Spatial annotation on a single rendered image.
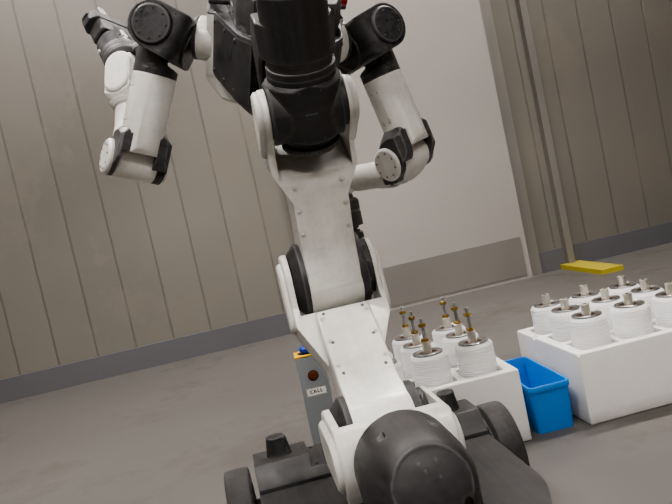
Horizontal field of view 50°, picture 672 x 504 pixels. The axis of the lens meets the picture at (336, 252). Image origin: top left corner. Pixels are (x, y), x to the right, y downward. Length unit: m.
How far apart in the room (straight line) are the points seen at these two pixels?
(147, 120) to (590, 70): 3.36
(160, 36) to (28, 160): 2.63
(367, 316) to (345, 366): 0.13
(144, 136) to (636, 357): 1.27
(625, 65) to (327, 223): 3.48
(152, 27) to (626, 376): 1.36
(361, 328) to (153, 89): 0.65
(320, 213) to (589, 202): 3.25
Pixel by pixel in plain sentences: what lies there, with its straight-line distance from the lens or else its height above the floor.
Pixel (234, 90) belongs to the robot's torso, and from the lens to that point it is 1.43.
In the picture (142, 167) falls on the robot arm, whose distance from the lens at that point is 1.60.
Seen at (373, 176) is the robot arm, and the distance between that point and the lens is 1.74.
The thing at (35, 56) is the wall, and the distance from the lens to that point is 4.15.
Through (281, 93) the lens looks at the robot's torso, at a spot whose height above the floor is 0.86.
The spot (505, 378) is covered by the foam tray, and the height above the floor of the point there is 0.16.
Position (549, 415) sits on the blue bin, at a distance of 1.92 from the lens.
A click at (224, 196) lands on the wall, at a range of 3.96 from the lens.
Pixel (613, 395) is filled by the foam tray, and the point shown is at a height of 0.06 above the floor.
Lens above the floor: 0.68
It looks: 4 degrees down
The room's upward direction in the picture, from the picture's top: 12 degrees counter-clockwise
